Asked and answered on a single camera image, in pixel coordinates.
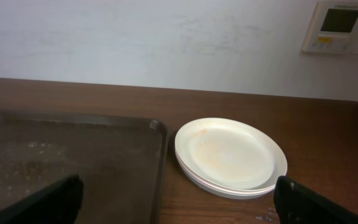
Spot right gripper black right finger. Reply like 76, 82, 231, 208
273, 175, 358, 224

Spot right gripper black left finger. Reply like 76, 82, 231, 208
0, 175, 84, 224

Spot pink white plate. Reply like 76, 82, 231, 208
175, 154, 276, 193

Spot cream white plate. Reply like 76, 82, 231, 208
175, 118, 288, 190

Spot pale grey plate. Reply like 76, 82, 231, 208
180, 164, 275, 200

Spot large dark serving tray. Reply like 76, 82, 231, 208
0, 110, 168, 223

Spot white wall thermostat panel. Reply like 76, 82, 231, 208
301, 1, 358, 54

